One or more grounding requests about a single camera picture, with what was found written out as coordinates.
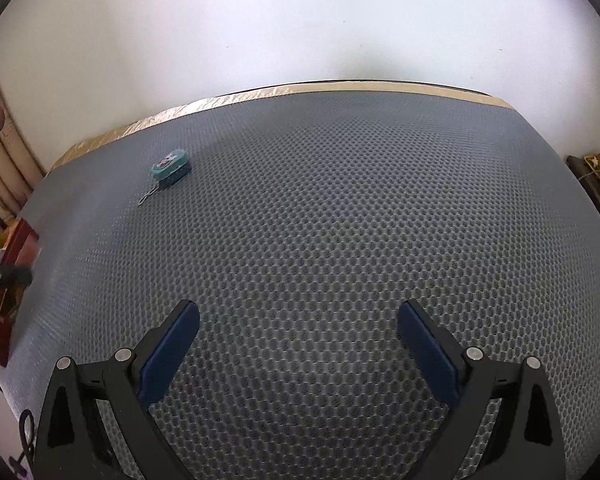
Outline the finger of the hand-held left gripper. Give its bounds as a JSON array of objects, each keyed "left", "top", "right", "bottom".
[{"left": 0, "top": 266, "right": 34, "bottom": 290}]

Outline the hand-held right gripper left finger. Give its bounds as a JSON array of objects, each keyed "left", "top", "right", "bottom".
[{"left": 30, "top": 299, "right": 201, "bottom": 480}]

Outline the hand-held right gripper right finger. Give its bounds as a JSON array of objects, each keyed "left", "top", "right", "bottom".
[{"left": 397, "top": 299, "right": 566, "bottom": 480}]

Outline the red box with yellow inside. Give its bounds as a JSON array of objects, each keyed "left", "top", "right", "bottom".
[{"left": 0, "top": 217, "right": 43, "bottom": 367}]

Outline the teal keychain toy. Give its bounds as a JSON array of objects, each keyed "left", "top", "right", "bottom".
[{"left": 138, "top": 149, "right": 192, "bottom": 207}]

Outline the beige patterned curtain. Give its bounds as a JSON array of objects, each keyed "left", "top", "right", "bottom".
[{"left": 0, "top": 42, "right": 46, "bottom": 241}]

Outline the grey honeycomb mat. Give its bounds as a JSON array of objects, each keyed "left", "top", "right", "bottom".
[{"left": 0, "top": 92, "right": 600, "bottom": 480}]

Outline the dark wooden furniture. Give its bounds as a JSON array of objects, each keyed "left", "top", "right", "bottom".
[{"left": 565, "top": 155, "right": 600, "bottom": 256}]

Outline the gold table cover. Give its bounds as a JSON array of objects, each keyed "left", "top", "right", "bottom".
[{"left": 47, "top": 79, "right": 516, "bottom": 173}]

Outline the black cable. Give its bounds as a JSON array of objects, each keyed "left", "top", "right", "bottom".
[{"left": 17, "top": 408, "right": 37, "bottom": 463}]

